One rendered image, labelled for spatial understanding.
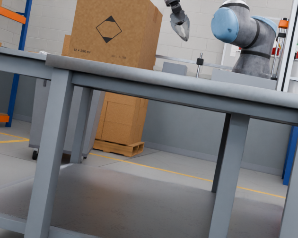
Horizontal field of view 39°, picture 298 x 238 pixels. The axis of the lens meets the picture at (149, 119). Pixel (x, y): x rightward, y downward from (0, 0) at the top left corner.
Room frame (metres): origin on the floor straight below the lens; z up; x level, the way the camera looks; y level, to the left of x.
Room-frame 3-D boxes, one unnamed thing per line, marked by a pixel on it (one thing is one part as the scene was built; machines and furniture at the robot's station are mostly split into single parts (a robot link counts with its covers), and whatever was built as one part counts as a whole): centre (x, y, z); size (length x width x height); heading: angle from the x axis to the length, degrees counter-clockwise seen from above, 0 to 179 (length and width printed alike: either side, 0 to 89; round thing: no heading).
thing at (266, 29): (1.65, -0.36, 1.06); 0.13 x 0.12 x 0.14; 121
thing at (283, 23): (1.93, -0.52, 1.05); 0.10 x 0.04 x 0.33; 171
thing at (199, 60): (1.96, -0.18, 0.91); 0.07 x 0.03 x 0.17; 171
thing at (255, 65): (1.65, -0.36, 0.94); 0.15 x 0.15 x 0.10
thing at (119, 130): (5.78, 0.66, 0.70); 1.20 x 0.83 x 1.39; 80
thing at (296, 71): (1.95, -0.63, 0.98); 0.05 x 0.05 x 0.20
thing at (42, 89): (4.21, 0.80, 0.48); 0.89 x 0.63 x 0.96; 3
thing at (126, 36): (1.78, 0.20, 0.99); 0.30 x 0.24 x 0.27; 76
